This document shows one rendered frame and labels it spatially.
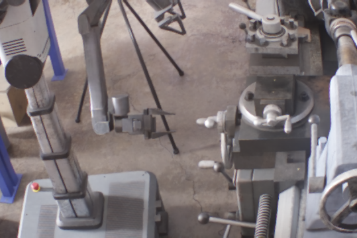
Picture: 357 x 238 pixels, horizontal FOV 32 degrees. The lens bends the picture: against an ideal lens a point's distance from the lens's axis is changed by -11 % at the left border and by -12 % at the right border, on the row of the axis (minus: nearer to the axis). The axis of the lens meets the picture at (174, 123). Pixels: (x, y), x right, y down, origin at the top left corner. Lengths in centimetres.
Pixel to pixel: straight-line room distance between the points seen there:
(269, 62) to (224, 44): 211
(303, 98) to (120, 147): 164
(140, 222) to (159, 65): 152
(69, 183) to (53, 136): 24
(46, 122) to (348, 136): 126
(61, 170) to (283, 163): 99
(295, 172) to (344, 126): 36
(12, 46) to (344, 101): 115
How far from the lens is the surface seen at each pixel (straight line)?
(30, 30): 220
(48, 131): 250
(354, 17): 218
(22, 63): 227
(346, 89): 178
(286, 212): 188
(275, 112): 193
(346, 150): 158
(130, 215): 278
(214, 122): 211
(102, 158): 350
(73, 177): 263
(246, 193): 209
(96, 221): 276
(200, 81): 386
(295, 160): 199
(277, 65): 204
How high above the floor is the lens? 223
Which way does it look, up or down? 38 degrees down
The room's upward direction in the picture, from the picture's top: 12 degrees counter-clockwise
